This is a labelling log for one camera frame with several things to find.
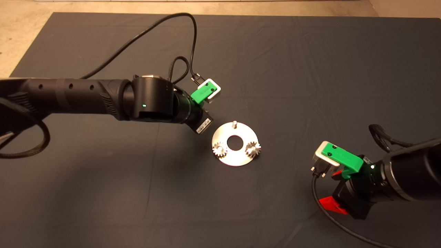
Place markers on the green right camera mount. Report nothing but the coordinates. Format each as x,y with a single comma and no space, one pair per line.
344,160

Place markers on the dark grey table cloth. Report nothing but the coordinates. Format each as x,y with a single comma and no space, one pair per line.
275,69

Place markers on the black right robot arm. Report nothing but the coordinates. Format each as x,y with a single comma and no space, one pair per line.
417,172

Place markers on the green left camera mount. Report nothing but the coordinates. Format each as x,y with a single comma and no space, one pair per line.
203,93

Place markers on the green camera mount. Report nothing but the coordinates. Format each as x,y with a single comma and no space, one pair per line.
203,93
344,160

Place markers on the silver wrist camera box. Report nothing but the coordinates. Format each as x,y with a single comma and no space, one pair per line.
215,93
320,156

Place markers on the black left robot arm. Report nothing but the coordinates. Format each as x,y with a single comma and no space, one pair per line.
69,98

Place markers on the round metal carrier plate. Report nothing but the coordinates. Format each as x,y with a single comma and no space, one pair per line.
237,158

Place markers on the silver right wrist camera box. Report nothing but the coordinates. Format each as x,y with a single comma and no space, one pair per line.
320,156

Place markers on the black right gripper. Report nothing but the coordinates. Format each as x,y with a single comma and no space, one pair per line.
361,193

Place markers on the small steel planetary gear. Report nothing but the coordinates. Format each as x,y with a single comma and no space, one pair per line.
253,150
219,150

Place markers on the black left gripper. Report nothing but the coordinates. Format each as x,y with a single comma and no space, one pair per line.
196,115

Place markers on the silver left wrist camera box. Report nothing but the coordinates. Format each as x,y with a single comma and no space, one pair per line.
215,93

